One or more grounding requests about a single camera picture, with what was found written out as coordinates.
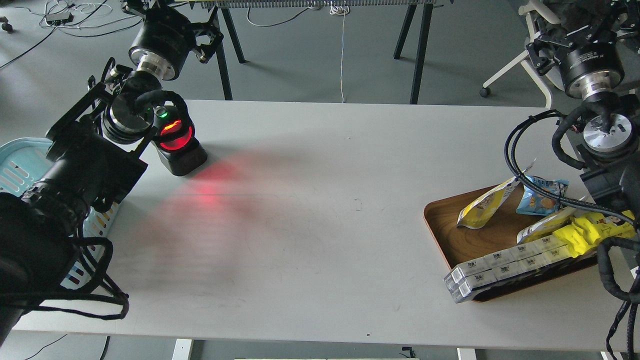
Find yellow white snack pouch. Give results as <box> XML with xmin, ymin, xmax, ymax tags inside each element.
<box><xmin>455</xmin><ymin>176</ymin><xmax>521</xmax><ymax>230</ymax></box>

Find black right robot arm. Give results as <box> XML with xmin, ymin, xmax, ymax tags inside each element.
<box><xmin>503</xmin><ymin>0</ymin><xmax>639</xmax><ymax>360</ymax></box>

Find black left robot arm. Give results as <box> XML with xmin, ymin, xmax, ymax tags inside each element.
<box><xmin>1</xmin><ymin>0</ymin><xmax>224</xmax><ymax>341</ymax></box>

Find long white snack box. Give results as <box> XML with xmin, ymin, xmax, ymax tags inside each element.
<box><xmin>443</xmin><ymin>234</ymin><xmax>572</xmax><ymax>303</ymax></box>

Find blue snack bag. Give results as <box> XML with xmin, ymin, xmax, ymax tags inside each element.
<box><xmin>515</xmin><ymin>175</ymin><xmax>570</xmax><ymax>216</ymax></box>

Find yellow cartoon snack bag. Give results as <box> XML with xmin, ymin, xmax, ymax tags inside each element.
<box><xmin>551</xmin><ymin>212</ymin><xmax>636</xmax><ymax>258</ymax></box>

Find light blue plastic basket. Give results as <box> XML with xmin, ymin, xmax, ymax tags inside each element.
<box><xmin>1</xmin><ymin>137</ymin><xmax>120</xmax><ymax>291</ymax></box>

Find black barcode scanner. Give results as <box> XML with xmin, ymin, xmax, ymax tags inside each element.
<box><xmin>153</xmin><ymin>105</ymin><xmax>208</xmax><ymax>177</ymax></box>

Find black table legs background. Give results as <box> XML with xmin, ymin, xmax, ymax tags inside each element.
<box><xmin>206</xmin><ymin>0</ymin><xmax>434</xmax><ymax>105</ymax></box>

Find yellow white pouch on tray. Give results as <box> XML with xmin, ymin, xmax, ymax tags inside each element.
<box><xmin>516</xmin><ymin>207</ymin><xmax>577</xmax><ymax>244</ymax></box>

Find white office chair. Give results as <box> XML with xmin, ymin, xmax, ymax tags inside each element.
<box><xmin>479</xmin><ymin>0</ymin><xmax>561</xmax><ymax>109</ymax></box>

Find white hanging cord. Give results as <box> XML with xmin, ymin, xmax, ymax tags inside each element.
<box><xmin>329</xmin><ymin>4</ymin><xmax>351</xmax><ymax>104</ymax></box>

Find floor cables and adapter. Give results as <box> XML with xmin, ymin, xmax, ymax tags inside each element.
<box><xmin>0</xmin><ymin>0</ymin><xmax>146</xmax><ymax>70</ymax></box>

